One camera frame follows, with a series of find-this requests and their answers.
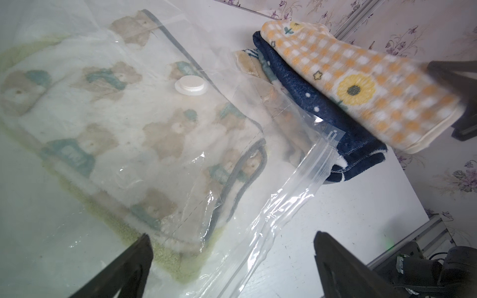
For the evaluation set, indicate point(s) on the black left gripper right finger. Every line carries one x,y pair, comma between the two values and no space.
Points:
342,275

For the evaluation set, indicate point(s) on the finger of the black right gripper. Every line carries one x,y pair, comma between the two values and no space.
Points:
465,127
451,73

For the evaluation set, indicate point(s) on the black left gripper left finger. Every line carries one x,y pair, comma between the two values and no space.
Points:
125,277

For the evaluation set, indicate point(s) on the orange checked sunflower blanket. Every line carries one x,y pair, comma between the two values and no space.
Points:
394,98

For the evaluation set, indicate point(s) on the navy star pattern blanket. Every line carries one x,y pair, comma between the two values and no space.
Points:
358,149

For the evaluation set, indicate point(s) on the clear plastic vacuum bag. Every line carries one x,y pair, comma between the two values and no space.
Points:
301,149

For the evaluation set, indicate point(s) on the beige blanket with orange pattern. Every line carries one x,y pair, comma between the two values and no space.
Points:
248,62

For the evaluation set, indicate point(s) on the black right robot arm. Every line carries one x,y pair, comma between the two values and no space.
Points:
442,261

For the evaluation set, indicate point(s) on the light green fleece blanket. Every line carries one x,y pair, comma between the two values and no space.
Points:
53,228

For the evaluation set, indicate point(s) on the white vacuum bag valve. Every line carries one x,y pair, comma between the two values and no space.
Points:
191,85

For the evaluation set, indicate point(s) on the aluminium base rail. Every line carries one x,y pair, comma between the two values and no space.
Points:
413,238

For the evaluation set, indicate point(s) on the aluminium frame post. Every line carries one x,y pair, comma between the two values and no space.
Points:
366,9

